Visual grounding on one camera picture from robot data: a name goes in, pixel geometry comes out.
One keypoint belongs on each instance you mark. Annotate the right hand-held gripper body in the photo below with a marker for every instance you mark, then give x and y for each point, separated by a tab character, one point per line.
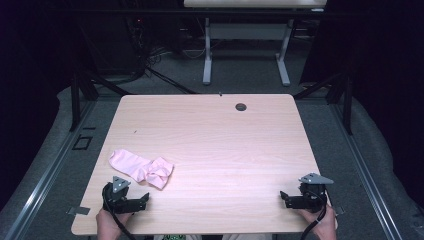
310	196

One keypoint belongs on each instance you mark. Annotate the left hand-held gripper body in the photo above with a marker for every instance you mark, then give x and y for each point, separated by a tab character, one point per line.
117	196

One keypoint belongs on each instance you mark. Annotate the pink sock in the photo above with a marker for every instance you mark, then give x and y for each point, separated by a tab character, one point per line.
140	168

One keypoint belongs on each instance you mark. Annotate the person's left hand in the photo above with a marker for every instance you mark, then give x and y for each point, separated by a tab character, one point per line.
110	223

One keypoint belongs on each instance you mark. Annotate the person's right hand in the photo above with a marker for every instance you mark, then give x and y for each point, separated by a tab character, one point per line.
325	225

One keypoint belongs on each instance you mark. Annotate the green patterned clothing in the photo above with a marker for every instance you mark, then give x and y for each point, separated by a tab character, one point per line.
173	237

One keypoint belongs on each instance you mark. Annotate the short black floor tape strip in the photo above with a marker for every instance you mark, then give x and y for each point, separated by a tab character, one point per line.
89	128

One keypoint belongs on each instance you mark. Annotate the white desk with grey legs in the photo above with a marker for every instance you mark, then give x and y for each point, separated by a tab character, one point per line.
246	31

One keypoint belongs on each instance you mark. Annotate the grey metal table bracket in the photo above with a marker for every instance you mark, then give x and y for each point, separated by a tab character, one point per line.
340	210
79	210

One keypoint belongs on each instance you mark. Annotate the grey metal floor rail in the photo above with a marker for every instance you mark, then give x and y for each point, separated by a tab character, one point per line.
366	180
43	186

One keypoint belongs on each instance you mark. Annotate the black metal frame stand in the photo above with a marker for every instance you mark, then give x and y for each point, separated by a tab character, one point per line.
340	96
78	96

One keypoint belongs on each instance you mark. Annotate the black horizontal frame bar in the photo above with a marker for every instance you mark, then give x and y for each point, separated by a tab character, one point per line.
166	12

